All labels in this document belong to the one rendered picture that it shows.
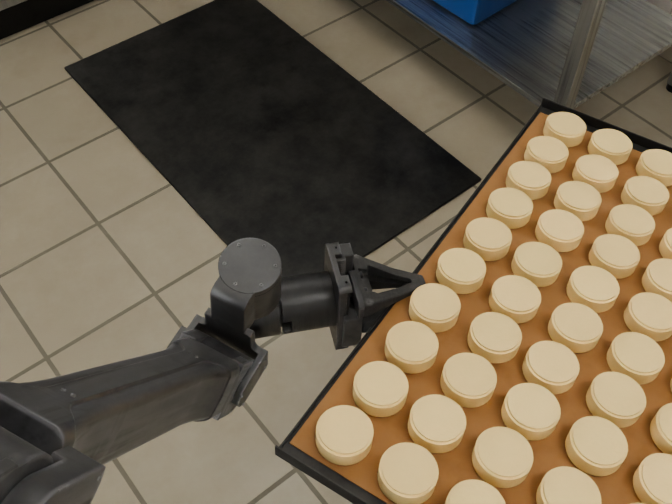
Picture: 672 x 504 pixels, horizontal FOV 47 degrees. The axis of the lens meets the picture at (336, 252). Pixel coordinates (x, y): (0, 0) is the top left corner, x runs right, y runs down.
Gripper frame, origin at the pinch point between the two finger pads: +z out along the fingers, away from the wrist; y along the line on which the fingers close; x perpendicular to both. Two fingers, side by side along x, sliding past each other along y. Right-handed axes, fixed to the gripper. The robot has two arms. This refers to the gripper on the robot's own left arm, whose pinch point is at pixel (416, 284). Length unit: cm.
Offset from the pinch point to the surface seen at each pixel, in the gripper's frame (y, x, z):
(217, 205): 93, -107, -16
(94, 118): 93, -151, -48
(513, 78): 67, -115, 69
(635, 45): 65, -121, 109
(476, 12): 61, -139, 66
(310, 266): 93, -80, 5
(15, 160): 95, -138, -71
